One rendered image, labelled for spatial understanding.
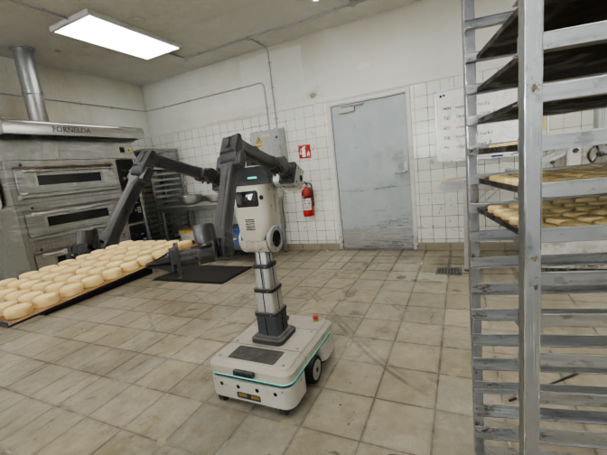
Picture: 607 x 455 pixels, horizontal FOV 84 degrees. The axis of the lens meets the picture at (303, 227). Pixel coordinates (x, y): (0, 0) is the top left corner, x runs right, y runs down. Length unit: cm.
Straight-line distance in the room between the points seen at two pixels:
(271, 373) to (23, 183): 339
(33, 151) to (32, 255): 110
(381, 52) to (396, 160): 134
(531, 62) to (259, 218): 139
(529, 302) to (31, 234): 428
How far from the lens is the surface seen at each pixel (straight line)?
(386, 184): 468
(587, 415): 158
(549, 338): 140
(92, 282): 104
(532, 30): 78
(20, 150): 452
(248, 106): 549
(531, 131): 76
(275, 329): 203
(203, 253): 109
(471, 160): 119
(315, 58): 508
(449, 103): 458
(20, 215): 444
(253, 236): 186
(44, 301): 99
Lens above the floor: 123
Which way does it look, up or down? 10 degrees down
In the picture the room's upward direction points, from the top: 7 degrees counter-clockwise
